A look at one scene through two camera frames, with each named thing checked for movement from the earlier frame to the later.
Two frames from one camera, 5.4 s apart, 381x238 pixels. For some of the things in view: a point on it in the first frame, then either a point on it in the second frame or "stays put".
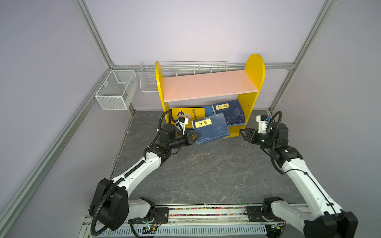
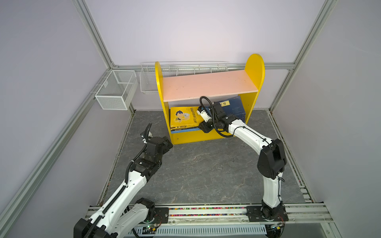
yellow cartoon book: (191, 113) stays put
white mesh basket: (116, 89) stays put
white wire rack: (149, 82) stays put
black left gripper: (189, 140) → (165, 148)
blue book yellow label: (211, 128) → (234, 106)
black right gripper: (250, 132) → (204, 127)
